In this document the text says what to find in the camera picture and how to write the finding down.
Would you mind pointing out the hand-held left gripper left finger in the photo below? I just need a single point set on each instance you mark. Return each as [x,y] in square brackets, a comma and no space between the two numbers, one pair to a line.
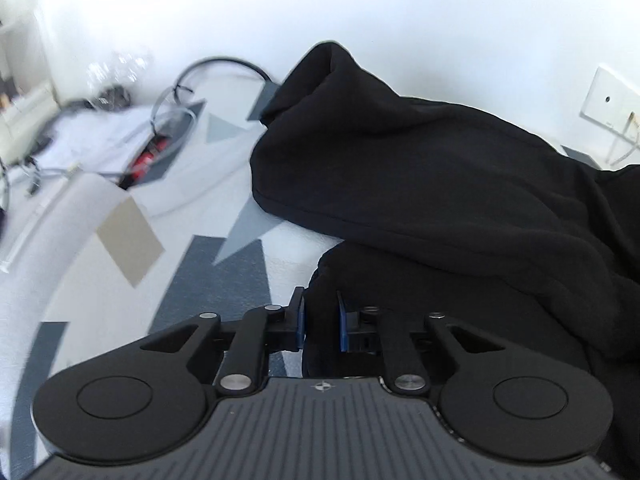
[299,322]

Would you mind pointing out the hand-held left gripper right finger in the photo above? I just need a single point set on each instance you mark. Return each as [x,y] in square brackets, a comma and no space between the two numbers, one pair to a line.
[342,325]

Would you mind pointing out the black sweatshirt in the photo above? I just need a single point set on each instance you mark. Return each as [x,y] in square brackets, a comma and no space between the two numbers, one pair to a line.
[425,185]

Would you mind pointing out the geometric patterned tablecloth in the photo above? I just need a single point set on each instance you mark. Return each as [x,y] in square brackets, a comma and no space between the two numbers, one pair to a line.
[200,270]

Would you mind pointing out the white paper sheets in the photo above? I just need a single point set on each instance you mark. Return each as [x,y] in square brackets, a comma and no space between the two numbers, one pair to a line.
[90,145]

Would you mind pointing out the white pen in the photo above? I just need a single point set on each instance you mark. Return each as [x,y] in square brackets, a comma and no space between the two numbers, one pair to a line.
[30,231]

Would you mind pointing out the clear plastic bag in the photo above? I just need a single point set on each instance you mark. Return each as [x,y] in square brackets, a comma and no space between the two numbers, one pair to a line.
[117,77]

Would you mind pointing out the white wall socket plate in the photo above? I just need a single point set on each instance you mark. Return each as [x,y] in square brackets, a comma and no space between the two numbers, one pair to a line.
[610,100]

